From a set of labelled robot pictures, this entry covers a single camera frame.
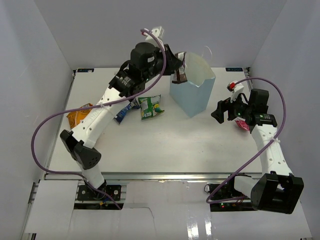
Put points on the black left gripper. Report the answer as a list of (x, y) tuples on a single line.
[(173, 62)]

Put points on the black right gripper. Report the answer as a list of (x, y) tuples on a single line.
[(223, 106)]

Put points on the brown chocolate bar wrapper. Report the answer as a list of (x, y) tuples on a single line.
[(179, 75)]

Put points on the red snack packet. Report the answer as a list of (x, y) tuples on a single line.
[(242, 124)]

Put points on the green snack bag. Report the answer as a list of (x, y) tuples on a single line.
[(150, 106)]

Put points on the blue kettle chips bag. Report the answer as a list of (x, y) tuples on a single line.
[(133, 105)]

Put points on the orange kettle chips bag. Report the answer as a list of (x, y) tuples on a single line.
[(75, 117)]

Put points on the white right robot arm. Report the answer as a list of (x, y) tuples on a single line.
[(277, 190)]

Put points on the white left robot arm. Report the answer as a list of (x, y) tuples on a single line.
[(146, 62)]

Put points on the light blue paper bag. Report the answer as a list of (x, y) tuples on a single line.
[(193, 96)]

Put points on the white cardboard front cover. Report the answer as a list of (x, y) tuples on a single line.
[(155, 211)]

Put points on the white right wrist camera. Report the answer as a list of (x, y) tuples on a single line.
[(235, 90)]

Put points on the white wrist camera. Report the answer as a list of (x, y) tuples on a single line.
[(158, 33), (235, 90)]

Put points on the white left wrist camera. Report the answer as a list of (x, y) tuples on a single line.
[(158, 33)]

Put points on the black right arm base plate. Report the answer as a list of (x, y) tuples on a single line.
[(236, 205)]

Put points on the aluminium table rail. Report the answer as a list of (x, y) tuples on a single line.
[(156, 176)]

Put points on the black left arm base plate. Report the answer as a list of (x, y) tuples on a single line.
[(85, 193)]

